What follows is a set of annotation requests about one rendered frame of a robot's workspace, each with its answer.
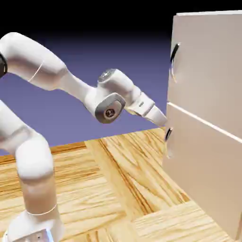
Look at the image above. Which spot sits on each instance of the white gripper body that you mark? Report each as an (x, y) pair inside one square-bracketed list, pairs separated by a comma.
[(155, 114)]

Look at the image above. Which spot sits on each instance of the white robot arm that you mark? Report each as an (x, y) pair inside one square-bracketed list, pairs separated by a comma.
[(47, 71)]

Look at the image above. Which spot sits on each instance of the beige painted cabinet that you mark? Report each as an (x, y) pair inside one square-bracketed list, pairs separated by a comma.
[(204, 113)]

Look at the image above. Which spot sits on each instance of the tall beige cabinet door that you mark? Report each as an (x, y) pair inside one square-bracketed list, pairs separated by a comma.
[(208, 75)]

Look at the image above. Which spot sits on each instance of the short beige cabinet door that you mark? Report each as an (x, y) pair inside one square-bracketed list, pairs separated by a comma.
[(204, 170)]

